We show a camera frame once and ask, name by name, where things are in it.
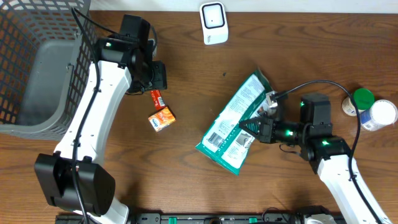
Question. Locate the green white package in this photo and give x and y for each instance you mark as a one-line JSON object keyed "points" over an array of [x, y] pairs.
{"points": [[225, 142]]}

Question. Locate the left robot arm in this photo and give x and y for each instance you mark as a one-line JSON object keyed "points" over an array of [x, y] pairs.
{"points": [[73, 176]]}

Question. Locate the grey plastic mesh basket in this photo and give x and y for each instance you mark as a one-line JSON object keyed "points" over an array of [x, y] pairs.
{"points": [[44, 67]]}

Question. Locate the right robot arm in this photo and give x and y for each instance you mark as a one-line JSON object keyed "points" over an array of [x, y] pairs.
{"points": [[328, 155]]}

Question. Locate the green lid jar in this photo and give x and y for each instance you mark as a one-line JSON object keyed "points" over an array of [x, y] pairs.
{"points": [[363, 98]]}

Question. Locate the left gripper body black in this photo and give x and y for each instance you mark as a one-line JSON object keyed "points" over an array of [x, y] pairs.
{"points": [[155, 78]]}

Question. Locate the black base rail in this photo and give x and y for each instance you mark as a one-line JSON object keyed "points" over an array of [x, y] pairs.
{"points": [[156, 218]]}

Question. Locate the red white small packet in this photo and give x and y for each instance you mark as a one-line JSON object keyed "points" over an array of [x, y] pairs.
{"points": [[157, 99]]}

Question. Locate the white jar blue label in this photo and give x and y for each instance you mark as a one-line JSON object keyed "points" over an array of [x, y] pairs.
{"points": [[382, 113]]}

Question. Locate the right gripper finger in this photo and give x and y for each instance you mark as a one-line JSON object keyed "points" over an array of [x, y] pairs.
{"points": [[253, 129], [253, 122]]}

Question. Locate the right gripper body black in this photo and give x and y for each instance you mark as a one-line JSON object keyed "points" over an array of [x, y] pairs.
{"points": [[282, 131]]}

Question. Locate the orange small box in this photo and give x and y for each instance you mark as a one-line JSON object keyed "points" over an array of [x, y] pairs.
{"points": [[162, 119]]}

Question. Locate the white barcode scanner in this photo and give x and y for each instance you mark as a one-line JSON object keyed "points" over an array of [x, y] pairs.
{"points": [[214, 23]]}

